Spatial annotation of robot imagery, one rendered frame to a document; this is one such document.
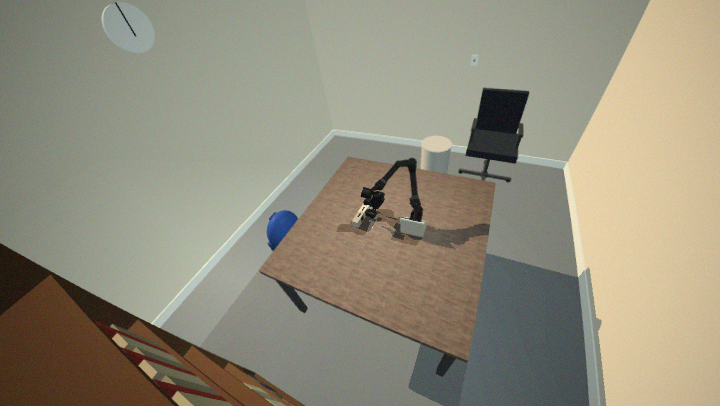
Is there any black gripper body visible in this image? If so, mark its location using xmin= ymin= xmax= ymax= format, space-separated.
xmin=366 ymin=197 xmax=385 ymax=218

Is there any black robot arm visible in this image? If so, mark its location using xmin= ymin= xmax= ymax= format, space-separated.
xmin=361 ymin=158 xmax=424 ymax=222

